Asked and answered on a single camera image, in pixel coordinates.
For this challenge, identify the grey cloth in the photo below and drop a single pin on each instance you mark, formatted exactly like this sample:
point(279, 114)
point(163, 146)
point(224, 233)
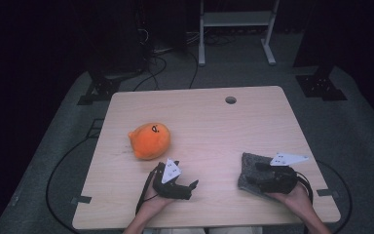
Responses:
point(250, 162)

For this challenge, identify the orange plush toy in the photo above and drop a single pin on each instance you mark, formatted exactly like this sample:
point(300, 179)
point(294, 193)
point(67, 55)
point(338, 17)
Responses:
point(149, 143)

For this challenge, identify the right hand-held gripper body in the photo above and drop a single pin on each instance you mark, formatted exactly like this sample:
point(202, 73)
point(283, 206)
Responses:
point(279, 182)

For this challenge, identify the black stand base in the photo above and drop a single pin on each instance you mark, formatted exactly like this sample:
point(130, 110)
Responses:
point(318, 86)
point(104, 87)

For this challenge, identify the white metal stand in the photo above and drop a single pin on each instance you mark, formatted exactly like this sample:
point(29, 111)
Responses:
point(233, 18)

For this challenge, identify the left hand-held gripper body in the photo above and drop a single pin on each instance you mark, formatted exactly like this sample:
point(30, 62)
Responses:
point(168, 190)

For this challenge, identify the person's right hand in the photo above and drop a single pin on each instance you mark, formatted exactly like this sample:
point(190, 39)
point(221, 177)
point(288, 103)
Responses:
point(293, 201)

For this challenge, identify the person's left hand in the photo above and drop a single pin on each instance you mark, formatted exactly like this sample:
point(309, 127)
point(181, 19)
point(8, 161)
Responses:
point(154, 203)

